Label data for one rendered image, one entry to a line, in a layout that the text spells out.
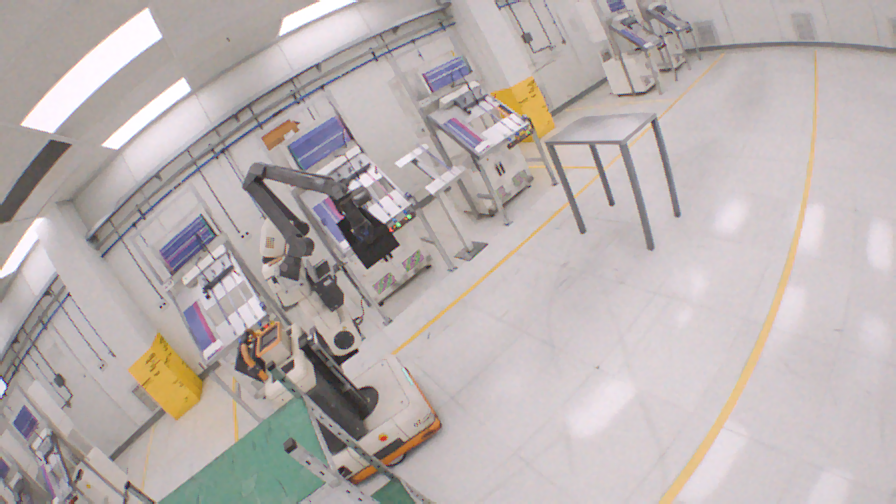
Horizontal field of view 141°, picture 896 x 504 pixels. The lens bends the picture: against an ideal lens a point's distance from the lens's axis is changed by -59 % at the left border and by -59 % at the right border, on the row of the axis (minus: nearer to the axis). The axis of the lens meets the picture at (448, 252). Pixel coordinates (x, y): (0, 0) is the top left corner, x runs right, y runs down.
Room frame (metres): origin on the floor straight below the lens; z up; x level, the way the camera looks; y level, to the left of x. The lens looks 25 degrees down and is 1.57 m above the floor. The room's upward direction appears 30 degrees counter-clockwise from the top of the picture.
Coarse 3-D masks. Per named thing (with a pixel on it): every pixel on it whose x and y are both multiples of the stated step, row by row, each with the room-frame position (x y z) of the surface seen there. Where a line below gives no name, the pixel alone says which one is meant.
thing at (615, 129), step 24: (576, 120) 2.58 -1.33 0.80; (600, 120) 2.31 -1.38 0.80; (624, 120) 2.08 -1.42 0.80; (648, 120) 1.91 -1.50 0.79; (552, 144) 2.41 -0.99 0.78; (576, 144) 2.18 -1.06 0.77; (600, 144) 1.99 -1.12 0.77; (624, 144) 1.82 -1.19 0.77; (600, 168) 2.57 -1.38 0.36; (672, 192) 1.94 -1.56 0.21; (576, 216) 2.45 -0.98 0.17; (648, 240) 1.82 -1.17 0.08
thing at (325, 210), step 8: (328, 200) 3.16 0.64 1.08; (312, 208) 3.12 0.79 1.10; (320, 208) 3.11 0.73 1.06; (328, 208) 3.10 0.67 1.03; (320, 216) 3.06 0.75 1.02; (328, 216) 3.05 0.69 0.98; (336, 216) 3.03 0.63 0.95; (328, 224) 2.99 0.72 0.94; (336, 232) 2.93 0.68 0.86; (344, 240) 2.87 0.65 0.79; (344, 248) 2.82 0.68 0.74
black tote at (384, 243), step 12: (372, 216) 1.75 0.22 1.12; (348, 228) 2.02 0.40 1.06; (372, 228) 1.89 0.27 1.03; (384, 228) 1.49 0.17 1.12; (348, 240) 1.95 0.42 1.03; (384, 240) 1.49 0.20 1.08; (396, 240) 1.50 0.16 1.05; (360, 252) 1.46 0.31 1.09; (372, 252) 1.47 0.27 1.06; (384, 252) 1.48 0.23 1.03; (372, 264) 1.47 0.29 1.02
